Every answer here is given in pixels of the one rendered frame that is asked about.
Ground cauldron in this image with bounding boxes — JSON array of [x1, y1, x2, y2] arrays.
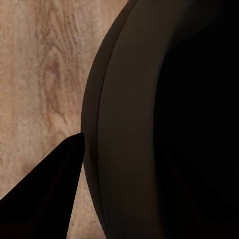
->
[[80, 0, 239, 239]]

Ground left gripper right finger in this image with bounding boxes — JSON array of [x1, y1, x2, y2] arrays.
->
[[153, 132, 239, 239]]

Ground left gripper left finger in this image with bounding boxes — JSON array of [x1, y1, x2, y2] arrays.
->
[[0, 132, 85, 239]]

